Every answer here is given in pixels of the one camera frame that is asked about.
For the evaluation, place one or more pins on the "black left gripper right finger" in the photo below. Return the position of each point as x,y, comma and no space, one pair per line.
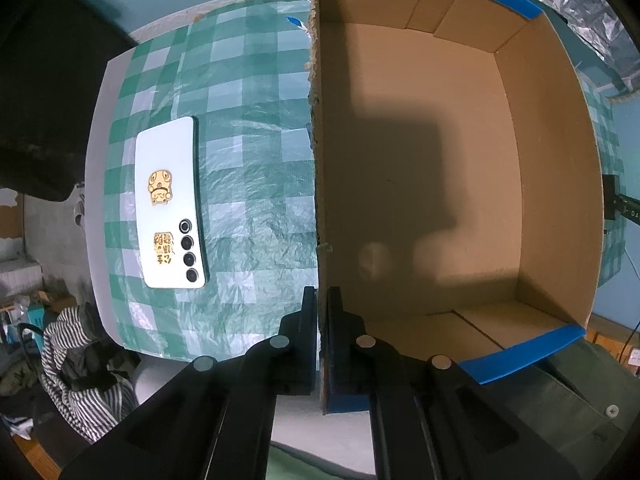
429,419

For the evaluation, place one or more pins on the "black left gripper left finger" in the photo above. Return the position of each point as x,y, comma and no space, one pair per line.
213,420

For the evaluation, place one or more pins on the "green white checkered tablecloth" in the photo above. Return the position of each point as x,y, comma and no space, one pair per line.
244,75

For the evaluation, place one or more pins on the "white smartphone with stickers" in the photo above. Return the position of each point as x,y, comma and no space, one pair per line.
171,250

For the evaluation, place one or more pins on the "striped black white garment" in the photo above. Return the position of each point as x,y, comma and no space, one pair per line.
78,375

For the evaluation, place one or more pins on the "olive green garment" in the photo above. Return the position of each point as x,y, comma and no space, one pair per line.
580,400

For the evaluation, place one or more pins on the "brown cardboard box blue trim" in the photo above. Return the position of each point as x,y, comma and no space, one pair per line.
459,195

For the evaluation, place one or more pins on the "silver foil bag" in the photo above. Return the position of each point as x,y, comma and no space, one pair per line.
596,24

